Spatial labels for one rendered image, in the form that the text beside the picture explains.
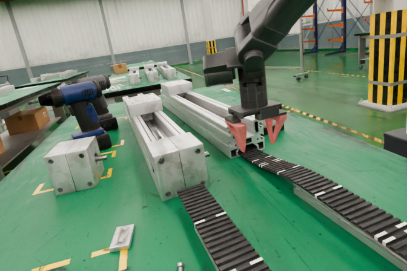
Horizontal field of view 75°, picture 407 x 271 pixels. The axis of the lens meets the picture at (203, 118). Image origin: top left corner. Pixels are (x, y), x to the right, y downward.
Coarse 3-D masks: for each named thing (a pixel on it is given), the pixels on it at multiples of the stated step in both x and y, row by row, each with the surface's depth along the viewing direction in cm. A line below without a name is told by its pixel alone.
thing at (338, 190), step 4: (332, 188) 42; (336, 188) 42; (340, 188) 42; (344, 188) 41; (320, 192) 41; (324, 192) 41; (328, 192) 41; (332, 192) 41; (336, 192) 40; (340, 192) 40; (344, 192) 41; (316, 196) 40; (320, 196) 41; (324, 196) 40; (328, 196) 40; (332, 196) 40; (336, 196) 40; (320, 200) 40; (324, 200) 40
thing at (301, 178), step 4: (308, 172) 47; (312, 172) 47; (300, 176) 47; (304, 176) 47; (308, 176) 46; (312, 176) 46; (316, 176) 46; (292, 180) 46; (296, 180) 45; (300, 180) 45; (304, 180) 45
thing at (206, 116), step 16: (176, 96) 111; (192, 96) 110; (176, 112) 111; (192, 112) 92; (208, 112) 78; (224, 112) 81; (208, 128) 76; (224, 128) 64; (256, 128) 67; (224, 144) 67; (256, 144) 67
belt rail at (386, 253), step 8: (296, 184) 46; (296, 192) 47; (304, 192) 46; (304, 200) 45; (312, 200) 43; (320, 208) 42; (328, 208) 41; (328, 216) 40; (336, 216) 39; (344, 224) 38; (352, 224) 37; (352, 232) 36; (360, 232) 35; (360, 240) 35; (368, 240) 34; (376, 240) 34; (376, 248) 33; (384, 248) 32; (384, 256) 32; (392, 256) 31; (400, 256) 31; (400, 264) 31
